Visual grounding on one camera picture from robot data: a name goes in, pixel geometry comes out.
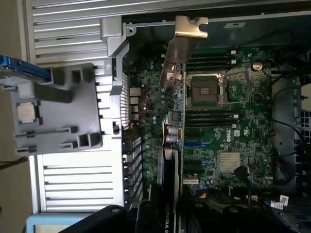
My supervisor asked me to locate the metal socket cover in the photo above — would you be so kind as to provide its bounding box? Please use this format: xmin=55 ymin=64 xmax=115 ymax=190
xmin=228 ymin=70 xmax=251 ymax=104

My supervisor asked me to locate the light blue framed panel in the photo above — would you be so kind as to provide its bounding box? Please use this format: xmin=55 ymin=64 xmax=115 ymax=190
xmin=26 ymin=215 xmax=98 ymax=233

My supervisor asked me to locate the blue expansion slot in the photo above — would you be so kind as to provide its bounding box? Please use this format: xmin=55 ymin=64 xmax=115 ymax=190
xmin=184 ymin=141 xmax=215 ymax=148

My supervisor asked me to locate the green Dell motherboard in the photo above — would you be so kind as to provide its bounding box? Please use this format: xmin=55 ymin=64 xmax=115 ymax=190
xmin=128 ymin=47 xmax=276 ymax=197

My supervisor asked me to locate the silver chipset heat sink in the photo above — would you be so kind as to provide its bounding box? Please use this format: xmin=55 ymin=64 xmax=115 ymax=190
xmin=220 ymin=152 xmax=243 ymax=174

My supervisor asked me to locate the thin black cable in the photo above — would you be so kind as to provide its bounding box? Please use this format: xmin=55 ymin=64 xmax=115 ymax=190
xmin=0 ymin=156 xmax=28 ymax=172

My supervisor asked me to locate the CPU chip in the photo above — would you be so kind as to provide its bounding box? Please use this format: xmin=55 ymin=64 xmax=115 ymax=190
xmin=16 ymin=101 xmax=41 ymax=127

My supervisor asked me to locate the hard disk with blue caddy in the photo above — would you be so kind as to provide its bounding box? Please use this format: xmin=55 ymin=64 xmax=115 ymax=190
xmin=0 ymin=55 xmax=54 ymax=85

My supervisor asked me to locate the grey plastic parts rack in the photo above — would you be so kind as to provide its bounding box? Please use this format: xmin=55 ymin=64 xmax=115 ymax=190
xmin=11 ymin=62 xmax=104 ymax=156

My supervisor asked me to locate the silver open PC case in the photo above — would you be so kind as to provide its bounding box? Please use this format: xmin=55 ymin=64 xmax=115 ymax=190
xmin=99 ymin=9 xmax=311 ymax=233

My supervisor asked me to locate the CPU socket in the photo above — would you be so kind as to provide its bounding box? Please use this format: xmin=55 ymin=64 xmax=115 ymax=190
xmin=186 ymin=72 xmax=229 ymax=107

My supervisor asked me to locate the black RAM slot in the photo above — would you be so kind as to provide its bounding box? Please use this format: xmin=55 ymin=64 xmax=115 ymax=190
xmin=186 ymin=124 xmax=240 ymax=130
xmin=186 ymin=115 xmax=240 ymax=120
xmin=186 ymin=109 xmax=240 ymax=115
xmin=186 ymin=60 xmax=231 ymax=66
xmin=186 ymin=66 xmax=231 ymax=71
xmin=187 ymin=54 xmax=231 ymax=60
xmin=186 ymin=119 xmax=240 ymax=125
xmin=187 ymin=49 xmax=231 ymax=55

